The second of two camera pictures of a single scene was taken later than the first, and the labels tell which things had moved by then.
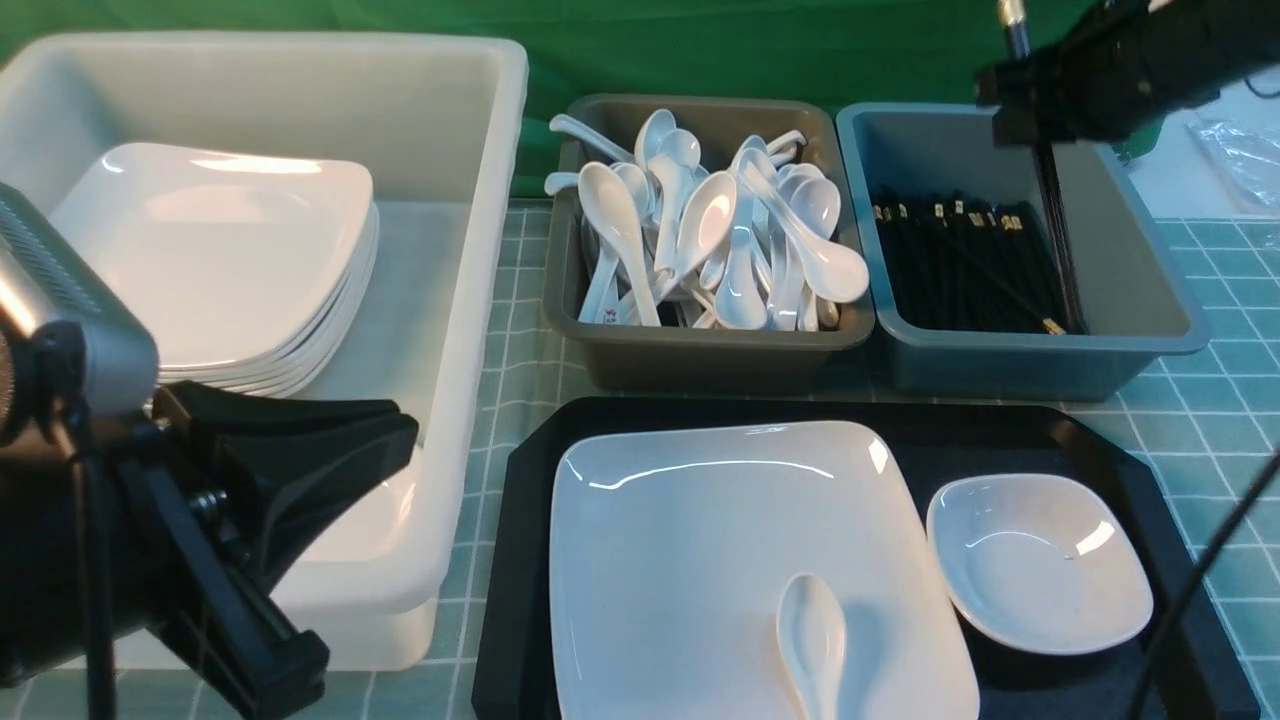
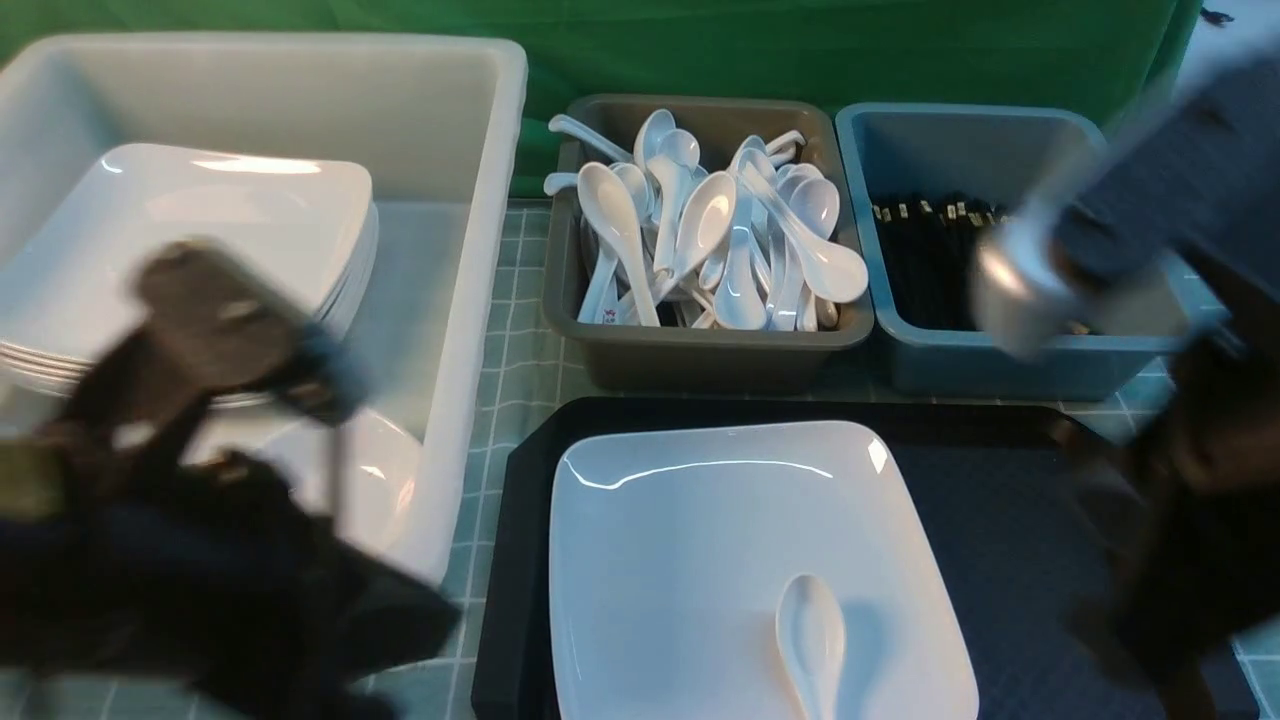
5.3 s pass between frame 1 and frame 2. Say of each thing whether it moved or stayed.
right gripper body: moved
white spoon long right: stayed
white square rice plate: stayed
